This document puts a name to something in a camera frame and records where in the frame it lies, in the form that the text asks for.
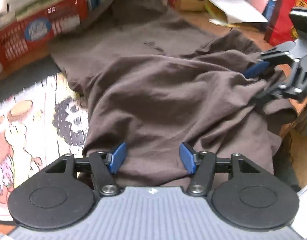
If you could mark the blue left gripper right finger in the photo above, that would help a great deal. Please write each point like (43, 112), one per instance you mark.
(189, 157)

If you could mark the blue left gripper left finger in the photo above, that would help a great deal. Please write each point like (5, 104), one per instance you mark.
(115, 157)

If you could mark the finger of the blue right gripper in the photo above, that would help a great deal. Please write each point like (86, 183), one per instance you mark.
(256, 69)

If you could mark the brown t-shirt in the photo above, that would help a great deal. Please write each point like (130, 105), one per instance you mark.
(153, 80)

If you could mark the red paper bag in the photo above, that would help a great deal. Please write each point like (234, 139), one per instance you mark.
(280, 27)

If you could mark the cartoon print mat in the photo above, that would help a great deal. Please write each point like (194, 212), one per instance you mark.
(38, 125)

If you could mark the cardboard box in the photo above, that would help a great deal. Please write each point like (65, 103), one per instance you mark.
(190, 5)

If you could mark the black desk mat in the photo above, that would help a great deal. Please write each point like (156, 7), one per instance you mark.
(27, 76)

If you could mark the red plastic crate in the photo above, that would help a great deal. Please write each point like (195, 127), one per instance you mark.
(21, 37)

